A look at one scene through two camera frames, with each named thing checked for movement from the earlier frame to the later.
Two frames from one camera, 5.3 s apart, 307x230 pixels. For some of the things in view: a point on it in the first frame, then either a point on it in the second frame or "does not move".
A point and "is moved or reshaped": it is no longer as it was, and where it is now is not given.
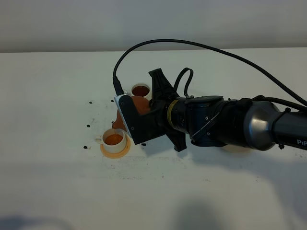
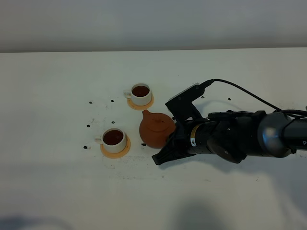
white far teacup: [141, 89] does not move
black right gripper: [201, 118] to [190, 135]
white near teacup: [113, 140] does not move
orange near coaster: [117, 155] does not move
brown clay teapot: [142, 106] is moved or reshaped
